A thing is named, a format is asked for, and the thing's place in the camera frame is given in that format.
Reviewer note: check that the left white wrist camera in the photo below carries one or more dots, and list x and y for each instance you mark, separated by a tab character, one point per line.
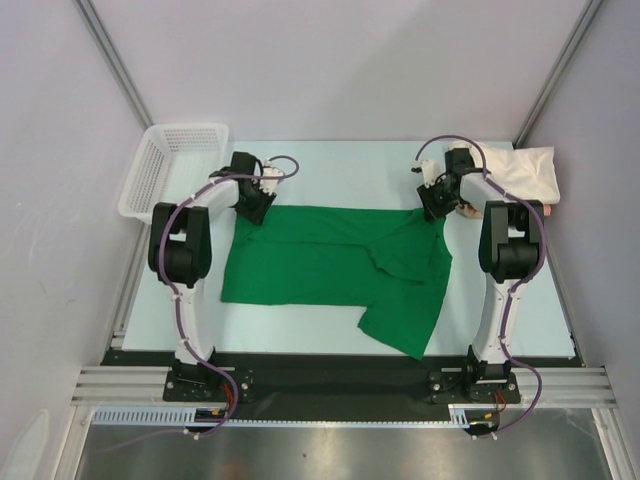
270	177

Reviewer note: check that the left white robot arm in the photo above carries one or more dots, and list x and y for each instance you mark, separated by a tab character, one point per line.
181	255

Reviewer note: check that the white slotted cable duct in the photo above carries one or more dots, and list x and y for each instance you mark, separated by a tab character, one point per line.
193	417

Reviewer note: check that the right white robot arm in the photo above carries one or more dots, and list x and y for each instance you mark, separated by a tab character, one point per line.
511	251

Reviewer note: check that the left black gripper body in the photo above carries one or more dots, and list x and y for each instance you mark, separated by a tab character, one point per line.
254	207

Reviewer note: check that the cream folded t shirt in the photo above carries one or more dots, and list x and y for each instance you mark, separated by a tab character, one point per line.
528	174

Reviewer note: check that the aluminium corner post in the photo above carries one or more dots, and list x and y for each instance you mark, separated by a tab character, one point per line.
111	56
567	54

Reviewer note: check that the left aluminium corner post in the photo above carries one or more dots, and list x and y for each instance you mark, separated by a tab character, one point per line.
111	56

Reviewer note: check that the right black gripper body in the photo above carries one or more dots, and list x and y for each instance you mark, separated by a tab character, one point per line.
433	201

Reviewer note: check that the green t shirt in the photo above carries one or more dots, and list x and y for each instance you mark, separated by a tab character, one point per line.
392	263

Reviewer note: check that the white plastic basket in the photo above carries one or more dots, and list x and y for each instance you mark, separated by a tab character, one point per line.
172	161

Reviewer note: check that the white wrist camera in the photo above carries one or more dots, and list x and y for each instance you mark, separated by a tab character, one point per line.
270	177
429	169

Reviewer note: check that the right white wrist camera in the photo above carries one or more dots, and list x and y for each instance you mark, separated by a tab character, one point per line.
429	169

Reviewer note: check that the aluminium front rail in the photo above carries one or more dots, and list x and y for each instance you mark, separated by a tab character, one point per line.
125	395

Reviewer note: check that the right aluminium corner post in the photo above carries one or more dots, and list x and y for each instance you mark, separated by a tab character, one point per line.
567	54

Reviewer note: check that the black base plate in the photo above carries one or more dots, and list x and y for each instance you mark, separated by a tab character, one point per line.
316	387

